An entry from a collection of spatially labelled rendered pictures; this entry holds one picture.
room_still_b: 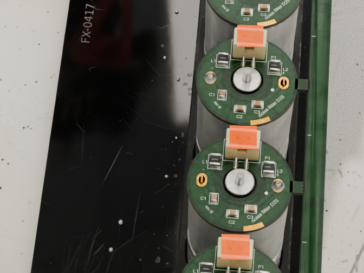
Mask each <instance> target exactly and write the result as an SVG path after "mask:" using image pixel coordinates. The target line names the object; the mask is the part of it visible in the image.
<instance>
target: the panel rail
mask: <svg viewBox="0 0 364 273"><path fill-rule="evenodd" d="M331 16H332V0H312V2H311V25H310V48H309V71H308V79H298V80H297V81H298V87H297V92H307V93H308V95H307V118H306V130H305V154H304V177H303V181H292V184H293V186H292V194H293V195H302V196H303V200H302V223H301V246H300V269H299V273H321V269H322V241H323V213H324V185H325V170H326V142H327V114H328V87H329V59H330V31H331Z"/></svg>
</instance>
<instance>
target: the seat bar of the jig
mask: <svg viewBox="0 0 364 273"><path fill-rule="evenodd" d="M205 7H206V0H200V5H199V16H198V28H197V40H196V51H195V58H194V70H193V81H192V93H191V105H190V117H189V123H188V135H187V147H186V159H185V170H184V182H183V193H182V200H181V212H180V224H179V236H178V247H177V259H176V266H175V273H182V271H183V269H184V267H185V266H186V265H187V228H188V212H189V196H188V193H187V175H188V171H189V168H190V166H191V163H192V162H193V160H194V158H195V157H196V130H197V88H196V75H197V70H198V67H199V64H200V62H201V60H202V59H203V57H204V38H205ZM302 17H303V0H301V1H300V3H299V7H298V15H297V23H296V31H295V39H294V51H293V55H292V62H293V64H294V66H295V68H296V71H297V77H298V79H299V78H300V61H301V39H302ZM298 95H299V92H297V93H296V97H295V99H294V105H293V109H292V117H291V124H290V131H289V142H288V149H287V157H286V162H287V164H288V166H289V168H290V171H291V175H292V180H293V181H295V158H296V136H297V116H298ZM293 202H294V195H293V194H292V195H291V200H290V202H289V205H288V210H287V217H286V221H285V228H284V237H283V245H282V251H281V257H280V262H279V269H280V271H281V273H290V256H291V235H292V223H293Z"/></svg>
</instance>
